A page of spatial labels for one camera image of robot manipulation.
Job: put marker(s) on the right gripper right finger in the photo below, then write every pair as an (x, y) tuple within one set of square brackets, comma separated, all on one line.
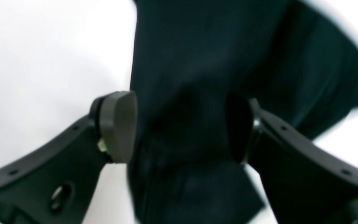
[(303, 183)]

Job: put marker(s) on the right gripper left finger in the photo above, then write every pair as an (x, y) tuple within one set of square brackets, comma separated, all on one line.
[(55, 183)]

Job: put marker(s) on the black graphic t-shirt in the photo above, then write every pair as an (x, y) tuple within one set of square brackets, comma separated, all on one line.
[(188, 55)]

